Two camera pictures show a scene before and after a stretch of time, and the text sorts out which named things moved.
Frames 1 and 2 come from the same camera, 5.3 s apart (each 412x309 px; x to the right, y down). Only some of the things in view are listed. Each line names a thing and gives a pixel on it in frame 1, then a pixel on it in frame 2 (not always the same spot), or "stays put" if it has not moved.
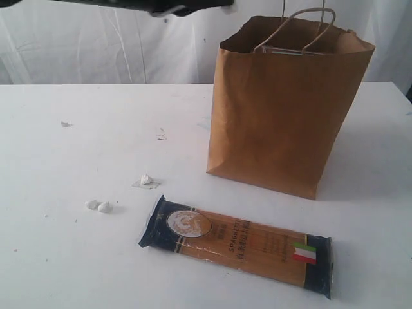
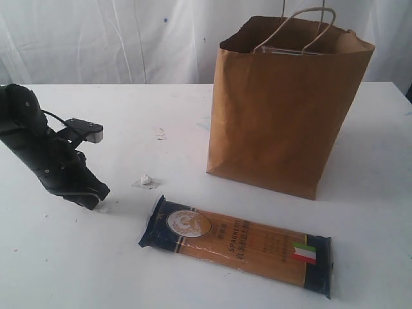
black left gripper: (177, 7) -> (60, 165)
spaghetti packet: (268, 251) stays put
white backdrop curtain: (53, 42) stays put
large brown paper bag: (282, 87) stays put
